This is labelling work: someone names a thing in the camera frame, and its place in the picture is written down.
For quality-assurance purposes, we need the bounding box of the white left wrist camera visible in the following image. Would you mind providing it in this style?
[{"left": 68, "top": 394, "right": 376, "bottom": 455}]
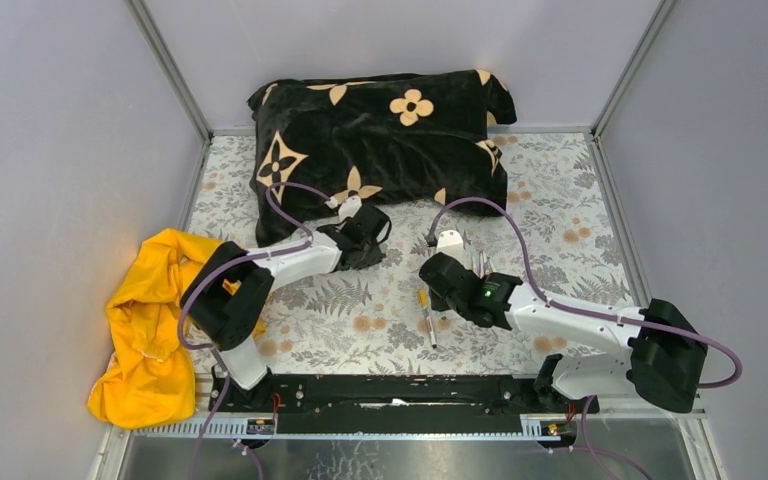
[{"left": 325, "top": 195, "right": 362, "bottom": 222}]

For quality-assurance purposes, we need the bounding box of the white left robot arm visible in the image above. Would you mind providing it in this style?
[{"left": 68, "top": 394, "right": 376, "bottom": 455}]
[{"left": 180, "top": 205, "right": 392, "bottom": 411}]

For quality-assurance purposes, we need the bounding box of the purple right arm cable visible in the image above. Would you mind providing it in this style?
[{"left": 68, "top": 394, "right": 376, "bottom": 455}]
[{"left": 426, "top": 196, "right": 744, "bottom": 480}]

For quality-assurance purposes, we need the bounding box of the yellow cap marker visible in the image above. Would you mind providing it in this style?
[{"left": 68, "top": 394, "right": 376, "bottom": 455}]
[{"left": 418, "top": 290, "right": 438, "bottom": 349}]

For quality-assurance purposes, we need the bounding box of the black floral pillow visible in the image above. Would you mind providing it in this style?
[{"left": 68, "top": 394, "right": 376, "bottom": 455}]
[{"left": 247, "top": 69, "right": 517, "bottom": 246}]

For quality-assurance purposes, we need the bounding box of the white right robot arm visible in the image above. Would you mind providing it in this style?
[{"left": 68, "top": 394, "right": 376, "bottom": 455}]
[{"left": 419, "top": 253, "right": 708, "bottom": 413}]

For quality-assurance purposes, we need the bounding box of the yellow cloth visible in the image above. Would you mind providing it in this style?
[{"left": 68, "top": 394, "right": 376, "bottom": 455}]
[{"left": 87, "top": 228, "right": 269, "bottom": 431}]

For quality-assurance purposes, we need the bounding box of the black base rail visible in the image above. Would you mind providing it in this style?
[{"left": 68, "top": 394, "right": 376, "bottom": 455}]
[{"left": 208, "top": 374, "right": 600, "bottom": 435}]

